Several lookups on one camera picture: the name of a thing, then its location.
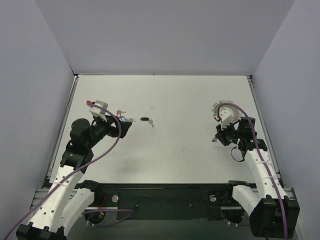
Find blue key tag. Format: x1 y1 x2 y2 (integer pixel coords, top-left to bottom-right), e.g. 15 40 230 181
120 116 128 122

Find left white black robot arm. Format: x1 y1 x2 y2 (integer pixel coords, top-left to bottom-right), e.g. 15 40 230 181
16 116 132 240

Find red tag key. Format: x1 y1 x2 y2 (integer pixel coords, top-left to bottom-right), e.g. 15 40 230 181
116 109 126 119

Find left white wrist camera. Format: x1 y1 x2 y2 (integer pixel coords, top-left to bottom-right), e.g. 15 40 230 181
86 100 108 122

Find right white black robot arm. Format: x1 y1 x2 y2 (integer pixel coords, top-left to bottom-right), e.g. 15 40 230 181
215 117 300 240

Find white disc wire keyring holder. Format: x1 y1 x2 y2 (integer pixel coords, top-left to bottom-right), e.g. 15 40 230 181
212 100 241 124

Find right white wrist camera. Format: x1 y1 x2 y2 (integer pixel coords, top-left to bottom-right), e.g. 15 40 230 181
214 108 237 130

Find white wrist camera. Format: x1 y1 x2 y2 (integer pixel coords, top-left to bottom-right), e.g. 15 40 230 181
214 108 237 130
86 100 108 122

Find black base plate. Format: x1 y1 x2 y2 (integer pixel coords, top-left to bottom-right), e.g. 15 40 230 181
88 183 247 224

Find black tag silver key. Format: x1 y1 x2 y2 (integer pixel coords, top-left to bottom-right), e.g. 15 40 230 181
140 117 154 128

